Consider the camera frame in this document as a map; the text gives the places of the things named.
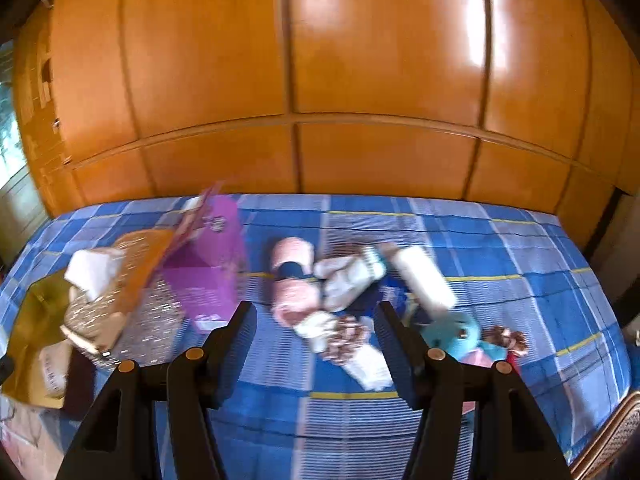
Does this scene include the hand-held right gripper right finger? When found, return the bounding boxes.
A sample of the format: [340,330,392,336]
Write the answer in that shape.
[374,301,571,480]

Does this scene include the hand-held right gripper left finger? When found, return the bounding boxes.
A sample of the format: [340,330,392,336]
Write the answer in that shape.
[60,301,257,480]

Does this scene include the white knit gloves bundle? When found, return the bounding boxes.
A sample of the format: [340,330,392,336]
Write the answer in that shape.
[314,246,388,311]

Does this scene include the brown patterned white socks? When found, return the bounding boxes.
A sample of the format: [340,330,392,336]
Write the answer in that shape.
[295,310,396,391]

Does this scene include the dark blue cloth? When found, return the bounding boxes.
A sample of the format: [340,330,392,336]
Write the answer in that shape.
[350,282,416,323]

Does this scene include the teal plush toy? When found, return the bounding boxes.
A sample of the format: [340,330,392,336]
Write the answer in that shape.
[420,310,508,363]

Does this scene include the pink rolled towel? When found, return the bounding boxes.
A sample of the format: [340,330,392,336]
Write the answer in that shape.
[270,237,321,328]

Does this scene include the purple cardboard box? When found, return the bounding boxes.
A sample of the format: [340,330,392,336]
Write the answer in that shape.
[162,182,248,333]

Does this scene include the white cylindrical bottle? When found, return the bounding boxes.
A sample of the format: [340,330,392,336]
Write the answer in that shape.
[390,245,458,311]

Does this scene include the brown patterned scrunchie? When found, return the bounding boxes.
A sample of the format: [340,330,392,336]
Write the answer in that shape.
[482,325,531,358]

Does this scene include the glittery gold box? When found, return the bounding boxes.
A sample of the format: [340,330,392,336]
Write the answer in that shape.
[60,230,186,373]

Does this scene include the blue plaid bedsheet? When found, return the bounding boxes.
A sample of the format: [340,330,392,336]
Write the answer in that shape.
[0,192,633,480]

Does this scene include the white tissue paper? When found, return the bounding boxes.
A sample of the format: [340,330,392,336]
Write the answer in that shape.
[65,249,126,293]

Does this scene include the yellow gold bag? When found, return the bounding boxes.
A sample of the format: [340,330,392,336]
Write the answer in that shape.
[2,267,76,411]

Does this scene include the orange wooden wardrobe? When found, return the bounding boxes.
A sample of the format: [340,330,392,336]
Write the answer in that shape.
[12,0,640,256]

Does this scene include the window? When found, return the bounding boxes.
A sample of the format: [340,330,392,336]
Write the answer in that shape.
[0,40,46,261]

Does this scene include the wicker bed frame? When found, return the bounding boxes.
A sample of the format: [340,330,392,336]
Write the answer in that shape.
[570,390,640,480]

